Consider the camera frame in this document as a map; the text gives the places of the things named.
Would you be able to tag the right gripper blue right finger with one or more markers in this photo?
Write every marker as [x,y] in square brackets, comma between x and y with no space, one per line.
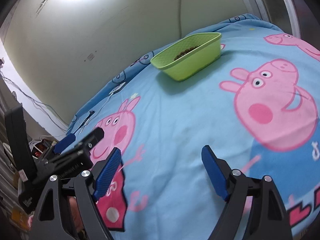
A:
[218,171]

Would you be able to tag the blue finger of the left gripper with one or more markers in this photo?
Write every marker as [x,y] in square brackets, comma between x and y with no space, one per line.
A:
[64,143]

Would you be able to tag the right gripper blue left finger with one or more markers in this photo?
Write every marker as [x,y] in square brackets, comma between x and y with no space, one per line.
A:
[103,173]

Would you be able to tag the cluttered side shelf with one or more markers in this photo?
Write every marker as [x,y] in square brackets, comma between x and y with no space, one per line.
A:
[34,173]

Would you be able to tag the white power bank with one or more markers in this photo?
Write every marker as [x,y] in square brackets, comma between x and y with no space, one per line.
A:
[117,89]

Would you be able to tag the blue Peppa Pig bedsheet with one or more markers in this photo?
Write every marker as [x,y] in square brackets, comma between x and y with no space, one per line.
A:
[257,107]

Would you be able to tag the green plastic basket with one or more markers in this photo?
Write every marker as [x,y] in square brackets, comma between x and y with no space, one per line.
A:
[189,55]

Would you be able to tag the wall socket plate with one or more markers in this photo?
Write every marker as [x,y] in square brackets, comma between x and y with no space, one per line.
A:
[91,56]

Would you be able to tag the window frame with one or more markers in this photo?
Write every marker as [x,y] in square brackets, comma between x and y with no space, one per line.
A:
[282,13]

